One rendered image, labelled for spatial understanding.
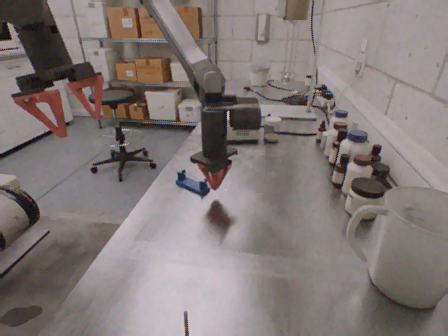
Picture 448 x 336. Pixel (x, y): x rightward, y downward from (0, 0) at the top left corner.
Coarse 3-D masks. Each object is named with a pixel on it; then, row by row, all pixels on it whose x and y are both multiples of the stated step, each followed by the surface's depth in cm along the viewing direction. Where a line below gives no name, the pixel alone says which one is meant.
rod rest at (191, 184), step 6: (180, 174) 72; (180, 180) 73; (186, 180) 73; (192, 180) 73; (186, 186) 70; (192, 186) 70; (198, 186) 70; (204, 186) 69; (198, 192) 68; (204, 192) 68
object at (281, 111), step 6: (264, 108) 135; (270, 108) 135; (276, 108) 135; (282, 108) 135; (288, 108) 135; (294, 108) 135; (300, 108) 135; (306, 108) 135; (312, 108) 135; (264, 114) 126; (276, 114) 126; (282, 114) 126; (288, 114) 126; (294, 114) 126; (300, 114) 126; (306, 114) 126; (312, 114) 126
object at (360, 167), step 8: (360, 160) 63; (368, 160) 63; (352, 168) 65; (360, 168) 64; (368, 168) 64; (352, 176) 65; (360, 176) 64; (368, 176) 64; (344, 184) 68; (344, 192) 68
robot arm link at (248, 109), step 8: (208, 72) 57; (216, 72) 57; (208, 80) 56; (216, 80) 57; (208, 88) 56; (216, 88) 56; (208, 96) 56; (216, 96) 56; (224, 96) 57; (232, 96) 57; (240, 104) 57; (248, 104) 57; (256, 104) 57; (240, 112) 55; (248, 112) 55; (256, 112) 55; (240, 120) 55; (248, 120) 56; (256, 120) 56; (232, 128) 59; (240, 128) 57; (248, 128) 57; (256, 128) 57
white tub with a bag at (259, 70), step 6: (258, 54) 178; (252, 60) 180; (258, 60) 178; (264, 60) 178; (252, 66) 182; (258, 66) 181; (264, 66) 180; (252, 72) 183; (258, 72) 180; (264, 72) 181; (252, 78) 185; (258, 78) 182; (264, 78) 183; (252, 84) 187; (258, 84) 185; (264, 84) 186
